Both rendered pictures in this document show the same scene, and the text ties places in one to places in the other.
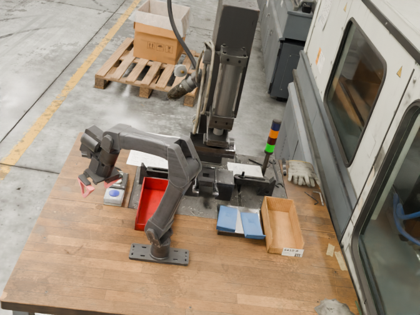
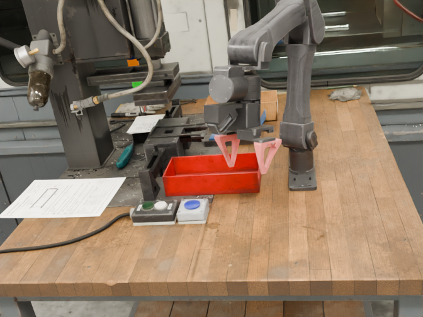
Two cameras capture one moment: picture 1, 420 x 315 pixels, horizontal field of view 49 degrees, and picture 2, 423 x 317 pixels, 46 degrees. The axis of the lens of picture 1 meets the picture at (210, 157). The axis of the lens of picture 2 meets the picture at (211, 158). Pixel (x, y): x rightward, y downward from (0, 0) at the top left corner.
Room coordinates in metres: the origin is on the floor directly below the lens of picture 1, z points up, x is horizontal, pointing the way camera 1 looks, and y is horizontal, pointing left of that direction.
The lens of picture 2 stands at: (1.00, 1.30, 1.54)
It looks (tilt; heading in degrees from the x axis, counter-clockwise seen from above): 25 degrees down; 288
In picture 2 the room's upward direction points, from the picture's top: 8 degrees counter-clockwise
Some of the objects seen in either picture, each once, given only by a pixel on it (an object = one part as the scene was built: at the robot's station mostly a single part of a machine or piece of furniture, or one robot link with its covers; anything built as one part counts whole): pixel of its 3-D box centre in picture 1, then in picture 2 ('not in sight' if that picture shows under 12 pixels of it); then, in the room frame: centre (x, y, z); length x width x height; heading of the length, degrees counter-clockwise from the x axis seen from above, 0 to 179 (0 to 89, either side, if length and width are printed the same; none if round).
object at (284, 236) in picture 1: (282, 225); (242, 108); (1.38, -0.32, 0.93); 0.25 x 0.13 x 0.08; 6
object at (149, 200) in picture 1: (155, 204); (213, 173); (1.36, 0.17, 0.93); 0.25 x 0.12 x 0.06; 6
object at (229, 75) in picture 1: (224, 88); (143, 2); (1.55, -0.01, 1.37); 0.11 x 0.09 x 0.30; 96
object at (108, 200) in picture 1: (114, 199); (194, 215); (1.38, 0.33, 0.90); 0.07 x 0.07 x 0.06; 6
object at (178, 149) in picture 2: (207, 184); (169, 144); (1.55, -0.01, 0.94); 0.20 x 0.10 x 0.07; 96
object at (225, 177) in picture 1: (209, 175); (167, 131); (1.55, -0.01, 0.98); 0.20 x 0.10 x 0.01; 96
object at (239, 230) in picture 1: (239, 221); (231, 132); (1.38, -0.16, 0.91); 0.17 x 0.16 x 0.02; 96
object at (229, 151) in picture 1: (215, 114); (128, 56); (1.62, 0.01, 1.22); 0.26 x 0.18 x 0.30; 6
